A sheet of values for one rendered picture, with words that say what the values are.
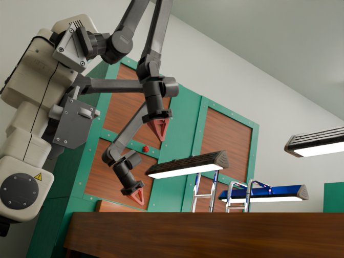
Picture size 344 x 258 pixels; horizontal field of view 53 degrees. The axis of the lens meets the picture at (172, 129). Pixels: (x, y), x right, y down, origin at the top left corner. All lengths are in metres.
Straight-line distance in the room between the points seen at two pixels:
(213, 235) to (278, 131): 3.54
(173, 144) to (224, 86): 1.72
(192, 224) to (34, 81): 0.67
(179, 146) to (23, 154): 1.43
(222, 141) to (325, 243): 1.96
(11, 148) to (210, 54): 3.10
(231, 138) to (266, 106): 1.72
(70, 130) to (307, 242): 0.75
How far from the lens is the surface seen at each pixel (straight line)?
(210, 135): 2.55
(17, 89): 1.18
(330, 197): 4.35
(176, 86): 1.22
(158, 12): 1.31
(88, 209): 2.01
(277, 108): 4.49
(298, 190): 1.90
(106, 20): 3.37
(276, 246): 0.79
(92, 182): 2.03
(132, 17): 1.23
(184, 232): 1.04
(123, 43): 1.14
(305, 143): 1.19
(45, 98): 1.19
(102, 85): 1.57
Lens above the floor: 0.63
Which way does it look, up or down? 21 degrees up
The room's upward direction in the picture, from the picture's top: 12 degrees clockwise
